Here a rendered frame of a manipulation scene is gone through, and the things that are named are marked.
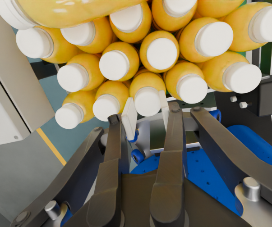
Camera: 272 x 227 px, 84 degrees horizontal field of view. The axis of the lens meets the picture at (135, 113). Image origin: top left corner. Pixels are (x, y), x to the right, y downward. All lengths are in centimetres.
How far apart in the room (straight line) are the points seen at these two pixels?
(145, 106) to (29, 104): 21
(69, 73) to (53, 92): 136
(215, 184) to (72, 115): 28
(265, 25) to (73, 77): 25
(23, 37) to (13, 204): 286
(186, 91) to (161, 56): 6
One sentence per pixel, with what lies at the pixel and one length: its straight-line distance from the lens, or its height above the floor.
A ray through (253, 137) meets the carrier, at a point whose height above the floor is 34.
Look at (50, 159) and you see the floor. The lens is 206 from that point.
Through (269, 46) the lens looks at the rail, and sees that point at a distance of 39.
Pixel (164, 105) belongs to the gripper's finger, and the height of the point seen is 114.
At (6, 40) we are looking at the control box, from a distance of 36.
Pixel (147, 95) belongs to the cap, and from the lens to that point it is 21.
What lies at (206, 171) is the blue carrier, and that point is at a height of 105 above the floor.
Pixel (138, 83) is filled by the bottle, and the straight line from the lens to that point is 24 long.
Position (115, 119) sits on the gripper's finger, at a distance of 16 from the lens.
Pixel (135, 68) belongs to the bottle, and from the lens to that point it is 26.
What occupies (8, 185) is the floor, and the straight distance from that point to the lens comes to 276.
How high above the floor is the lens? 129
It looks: 66 degrees down
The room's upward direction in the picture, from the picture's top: 169 degrees counter-clockwise
